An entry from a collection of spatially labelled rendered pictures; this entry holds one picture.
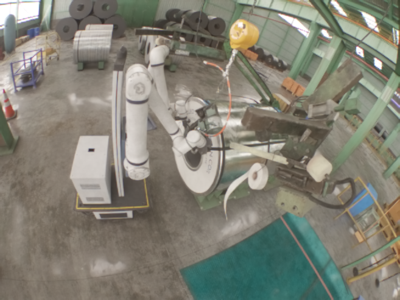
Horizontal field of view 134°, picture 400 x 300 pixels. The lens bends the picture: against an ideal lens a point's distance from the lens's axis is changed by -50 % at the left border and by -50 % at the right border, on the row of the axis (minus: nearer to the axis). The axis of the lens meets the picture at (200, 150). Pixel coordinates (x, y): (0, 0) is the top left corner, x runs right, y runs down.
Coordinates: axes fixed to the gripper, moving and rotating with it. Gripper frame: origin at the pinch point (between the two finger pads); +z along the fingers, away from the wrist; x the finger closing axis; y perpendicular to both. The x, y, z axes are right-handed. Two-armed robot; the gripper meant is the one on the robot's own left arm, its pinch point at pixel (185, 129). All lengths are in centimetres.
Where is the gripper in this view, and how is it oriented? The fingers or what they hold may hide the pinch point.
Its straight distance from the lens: 185.7
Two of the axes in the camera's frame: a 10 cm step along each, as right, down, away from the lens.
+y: 9.8, -2.1, 0.5
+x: -1.7, -6.1, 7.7
